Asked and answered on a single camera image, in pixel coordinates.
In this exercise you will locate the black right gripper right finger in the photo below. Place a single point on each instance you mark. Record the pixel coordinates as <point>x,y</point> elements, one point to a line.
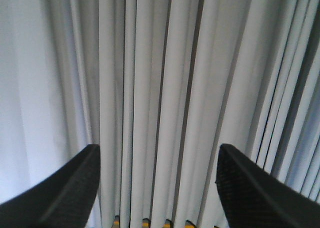
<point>252,198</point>

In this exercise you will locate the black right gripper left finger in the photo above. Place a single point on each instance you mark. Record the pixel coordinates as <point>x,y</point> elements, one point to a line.
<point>64,199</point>

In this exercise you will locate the grey curtain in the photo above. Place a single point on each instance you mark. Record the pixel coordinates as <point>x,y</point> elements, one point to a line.
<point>159,85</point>

